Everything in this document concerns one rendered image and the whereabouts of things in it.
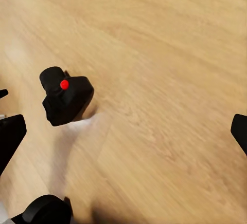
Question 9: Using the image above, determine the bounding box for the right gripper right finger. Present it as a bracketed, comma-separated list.
[231, 114, 247, 155]

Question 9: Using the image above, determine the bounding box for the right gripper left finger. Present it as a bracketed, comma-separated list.
[0, 114, 27, 175]

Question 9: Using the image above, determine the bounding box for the digital camera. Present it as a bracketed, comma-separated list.
[39, 66, 93, 126]

